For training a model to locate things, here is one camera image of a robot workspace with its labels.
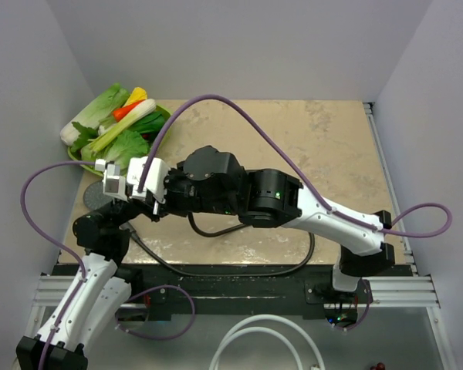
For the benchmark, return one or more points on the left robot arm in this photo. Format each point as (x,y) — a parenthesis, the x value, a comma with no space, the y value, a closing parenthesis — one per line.
(101,285)

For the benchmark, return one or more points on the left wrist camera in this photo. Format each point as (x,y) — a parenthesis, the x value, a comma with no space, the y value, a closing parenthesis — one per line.
(114,185)

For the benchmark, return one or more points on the white leek toy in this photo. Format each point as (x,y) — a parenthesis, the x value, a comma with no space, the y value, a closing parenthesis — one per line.
(142,109)

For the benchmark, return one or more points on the grey shower head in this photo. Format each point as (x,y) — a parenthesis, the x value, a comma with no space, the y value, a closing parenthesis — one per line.
(93,196)

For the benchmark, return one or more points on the orange carrot toy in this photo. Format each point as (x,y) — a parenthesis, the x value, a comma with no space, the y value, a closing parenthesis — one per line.
(120,113)

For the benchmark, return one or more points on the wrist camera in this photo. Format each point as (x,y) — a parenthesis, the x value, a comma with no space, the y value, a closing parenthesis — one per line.
(150,190)
(114,185)

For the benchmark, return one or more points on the yellow pepper toy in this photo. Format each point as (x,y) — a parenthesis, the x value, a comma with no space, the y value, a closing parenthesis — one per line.
(137,95)

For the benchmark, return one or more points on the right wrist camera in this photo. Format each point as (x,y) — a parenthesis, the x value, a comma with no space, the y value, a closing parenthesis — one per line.
(150,190)

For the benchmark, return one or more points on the dark green vegetable toy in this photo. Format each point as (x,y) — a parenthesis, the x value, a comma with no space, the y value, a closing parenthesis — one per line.
(151,123)

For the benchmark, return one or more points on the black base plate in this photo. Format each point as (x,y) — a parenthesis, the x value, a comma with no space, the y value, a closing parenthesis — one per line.
(243,290)

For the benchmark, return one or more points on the napa cabbage toy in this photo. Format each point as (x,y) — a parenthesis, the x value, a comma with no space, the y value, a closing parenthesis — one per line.
(99,108)

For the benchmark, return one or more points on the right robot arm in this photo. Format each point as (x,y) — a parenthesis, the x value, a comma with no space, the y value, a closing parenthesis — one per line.
(214,182)

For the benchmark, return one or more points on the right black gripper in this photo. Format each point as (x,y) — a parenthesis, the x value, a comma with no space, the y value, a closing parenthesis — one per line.
(170,204)

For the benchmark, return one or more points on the red small object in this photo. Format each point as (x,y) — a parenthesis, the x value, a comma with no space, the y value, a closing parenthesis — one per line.
(378,366)

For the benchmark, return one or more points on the green lettuce toy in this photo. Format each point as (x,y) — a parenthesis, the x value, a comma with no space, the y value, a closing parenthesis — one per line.
(119,149)

